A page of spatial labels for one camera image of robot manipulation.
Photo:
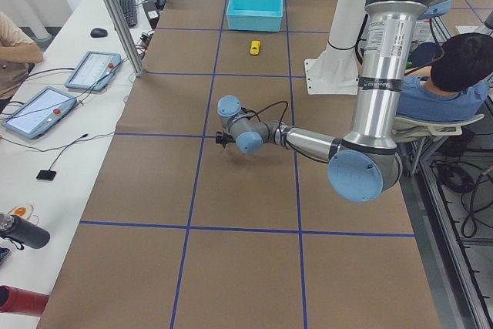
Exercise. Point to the person in blue shirt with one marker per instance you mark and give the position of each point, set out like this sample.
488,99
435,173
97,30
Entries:
454,88

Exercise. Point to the near blue teach pendant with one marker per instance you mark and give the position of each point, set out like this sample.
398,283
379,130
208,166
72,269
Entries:
40,113

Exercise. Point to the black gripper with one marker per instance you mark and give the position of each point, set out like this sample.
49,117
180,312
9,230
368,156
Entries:
227,139

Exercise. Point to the brown table mat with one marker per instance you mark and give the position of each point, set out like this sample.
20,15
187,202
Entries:
180,232

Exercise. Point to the yellow beetle toy car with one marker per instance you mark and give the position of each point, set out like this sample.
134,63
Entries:
255,47

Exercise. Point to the small black pad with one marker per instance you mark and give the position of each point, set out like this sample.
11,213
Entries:
46,175

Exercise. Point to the black keyboard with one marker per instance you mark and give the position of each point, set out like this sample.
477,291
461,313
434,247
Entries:
129,11

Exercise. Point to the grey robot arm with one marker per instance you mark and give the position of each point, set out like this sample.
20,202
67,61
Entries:
366,56

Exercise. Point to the red cylinder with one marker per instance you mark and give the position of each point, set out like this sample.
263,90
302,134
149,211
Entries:
24,302

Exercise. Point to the person in beige shirt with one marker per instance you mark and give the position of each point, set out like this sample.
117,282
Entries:
19,53

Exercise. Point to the grey aluminium post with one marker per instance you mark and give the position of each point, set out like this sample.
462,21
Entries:
125,38

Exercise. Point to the far blue teach pendant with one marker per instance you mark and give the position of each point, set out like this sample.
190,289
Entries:
94,71

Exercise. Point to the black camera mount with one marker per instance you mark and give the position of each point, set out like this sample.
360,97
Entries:
217,139

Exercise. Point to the black water bottle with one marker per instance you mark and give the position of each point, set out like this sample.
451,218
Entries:
23,233

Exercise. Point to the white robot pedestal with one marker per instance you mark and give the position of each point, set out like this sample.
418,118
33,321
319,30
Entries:
335,70

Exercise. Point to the black computer mouse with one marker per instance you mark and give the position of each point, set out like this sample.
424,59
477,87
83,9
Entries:
97,33

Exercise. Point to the white office chair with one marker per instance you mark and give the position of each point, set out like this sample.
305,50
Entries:
430,135

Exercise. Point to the light blue plastic bin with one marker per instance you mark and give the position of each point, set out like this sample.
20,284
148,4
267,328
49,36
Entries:
255,15

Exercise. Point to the blue teach pendant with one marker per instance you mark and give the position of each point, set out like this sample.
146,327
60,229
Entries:
94,71
40,113

